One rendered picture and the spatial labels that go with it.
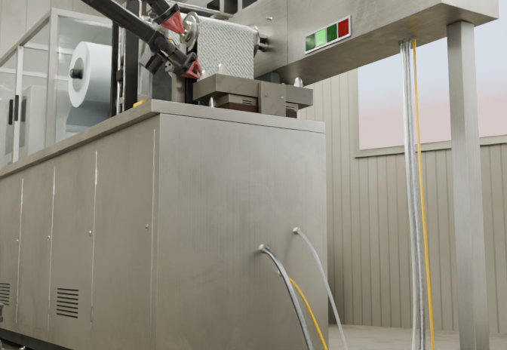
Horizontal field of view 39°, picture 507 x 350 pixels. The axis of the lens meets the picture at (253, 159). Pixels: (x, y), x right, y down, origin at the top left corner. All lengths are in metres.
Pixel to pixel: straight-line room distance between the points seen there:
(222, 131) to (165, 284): 0.51
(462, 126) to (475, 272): 0.43
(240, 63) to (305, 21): 0.28
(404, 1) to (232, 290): 1.02
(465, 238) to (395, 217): 2.71
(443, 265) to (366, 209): 0.65
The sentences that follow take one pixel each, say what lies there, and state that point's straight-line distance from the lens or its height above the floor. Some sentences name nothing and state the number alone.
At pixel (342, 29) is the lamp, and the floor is 1.18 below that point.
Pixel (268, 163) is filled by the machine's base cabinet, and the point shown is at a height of 0.74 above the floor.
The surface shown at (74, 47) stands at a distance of 3.52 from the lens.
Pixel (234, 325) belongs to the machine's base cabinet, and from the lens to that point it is 2.24.
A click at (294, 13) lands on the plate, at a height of 1.32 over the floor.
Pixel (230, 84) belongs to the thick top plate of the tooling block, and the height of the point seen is 1.00.
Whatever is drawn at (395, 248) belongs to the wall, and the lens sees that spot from 4.86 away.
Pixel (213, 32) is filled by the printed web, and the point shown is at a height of 1.24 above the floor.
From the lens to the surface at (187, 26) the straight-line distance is 2.61.
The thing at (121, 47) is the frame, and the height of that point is 1.27.
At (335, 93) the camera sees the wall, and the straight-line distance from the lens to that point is 5.20.
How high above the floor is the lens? 0.41
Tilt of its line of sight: 8 degrees up
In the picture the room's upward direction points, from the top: straight up
